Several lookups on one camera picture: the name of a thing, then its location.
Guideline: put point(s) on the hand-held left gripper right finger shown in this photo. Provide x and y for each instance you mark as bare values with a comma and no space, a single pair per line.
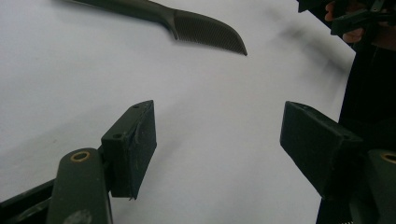
317,146

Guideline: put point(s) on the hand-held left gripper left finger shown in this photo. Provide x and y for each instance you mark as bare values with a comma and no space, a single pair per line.
130,155

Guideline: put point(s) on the white table sheet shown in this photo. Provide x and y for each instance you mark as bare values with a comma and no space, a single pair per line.
202,99

